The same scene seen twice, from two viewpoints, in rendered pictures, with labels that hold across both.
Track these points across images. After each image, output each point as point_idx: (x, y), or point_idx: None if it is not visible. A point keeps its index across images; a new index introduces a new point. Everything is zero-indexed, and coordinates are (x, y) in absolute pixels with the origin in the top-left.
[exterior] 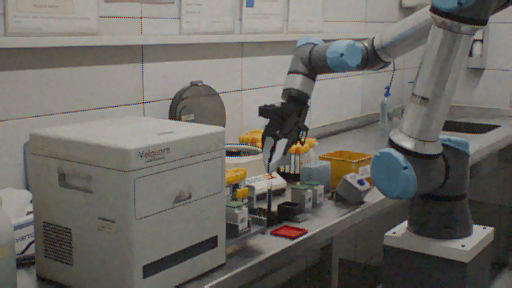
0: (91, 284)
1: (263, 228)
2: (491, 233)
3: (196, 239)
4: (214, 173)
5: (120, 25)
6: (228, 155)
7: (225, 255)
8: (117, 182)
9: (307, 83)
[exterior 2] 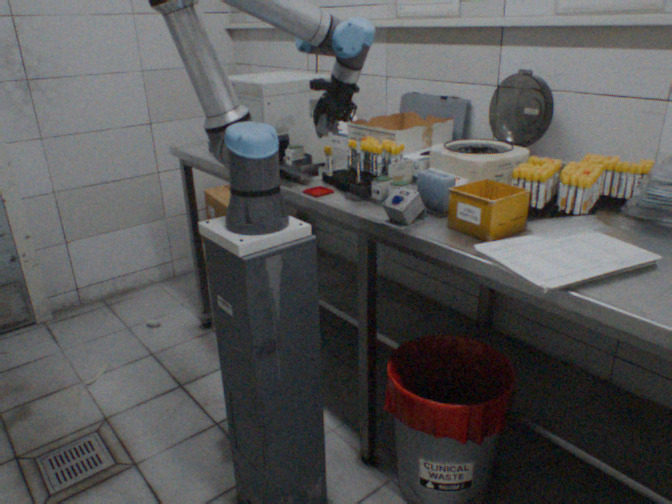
0: None
1: (299, 173)
2: (234, 246)
3: None
4: (257, 110)
5: (481, 7)
6: (444, 143)
7: None
8: None
9: (334, 64)
